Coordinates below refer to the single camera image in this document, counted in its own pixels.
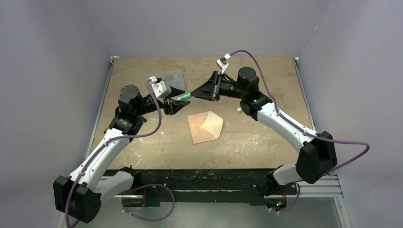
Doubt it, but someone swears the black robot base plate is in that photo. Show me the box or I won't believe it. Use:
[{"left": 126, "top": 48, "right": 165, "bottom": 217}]
[{"left": 118, "top": 167, "right": 297, "bottom": 207}]

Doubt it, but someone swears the green white glue stick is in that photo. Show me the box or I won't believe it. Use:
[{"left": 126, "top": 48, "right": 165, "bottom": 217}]
[{"left": 176, "top": 93, "right": 192, "bottom": 101}]

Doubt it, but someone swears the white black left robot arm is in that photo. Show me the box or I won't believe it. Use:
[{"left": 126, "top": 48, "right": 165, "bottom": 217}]
[{"left": 53, "top": 82, "right": 189, "bottom": 228}]

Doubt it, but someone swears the clear plastic organizer box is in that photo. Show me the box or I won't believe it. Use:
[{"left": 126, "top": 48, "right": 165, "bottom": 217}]
[{"left": 156, "top": 69, "right": 185, "bottom": 90}]

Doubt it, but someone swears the aluminium frame rail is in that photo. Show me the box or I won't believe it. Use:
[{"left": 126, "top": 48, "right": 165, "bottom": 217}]
[{"left": 65, "top": 175, "right": 344, "bottom": 198}]

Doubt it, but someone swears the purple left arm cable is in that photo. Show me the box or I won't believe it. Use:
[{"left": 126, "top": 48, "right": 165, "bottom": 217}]
[{"left": 64, "top": 78, "right": 175, "bottom": 228}]

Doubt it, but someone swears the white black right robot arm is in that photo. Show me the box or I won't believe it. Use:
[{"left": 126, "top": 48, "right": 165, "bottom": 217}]
[{"left": 191, "top": 66, "right": 337, "bottom": 193}]

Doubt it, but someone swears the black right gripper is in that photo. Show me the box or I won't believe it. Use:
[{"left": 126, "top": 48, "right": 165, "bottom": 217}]
[{"left": 192, "top": 71, "right": 247, "bottom": 102}]

